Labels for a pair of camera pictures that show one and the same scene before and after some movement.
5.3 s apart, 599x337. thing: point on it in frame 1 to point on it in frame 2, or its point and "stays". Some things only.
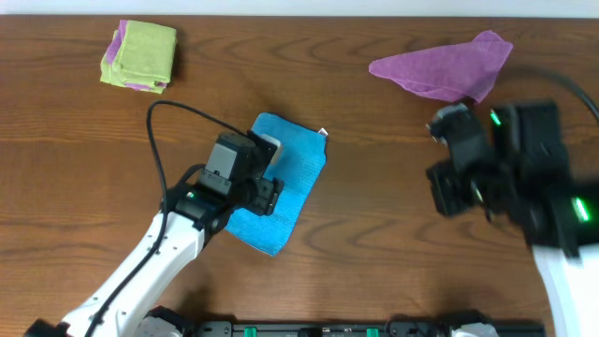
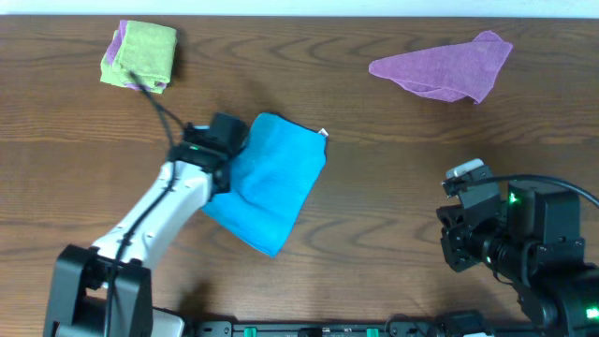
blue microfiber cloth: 299,166 stays
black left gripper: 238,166 to 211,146
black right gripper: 442,175 to 454,233
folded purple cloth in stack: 112,51 stays
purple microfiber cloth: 449,73 stays
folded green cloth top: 149,49 stays
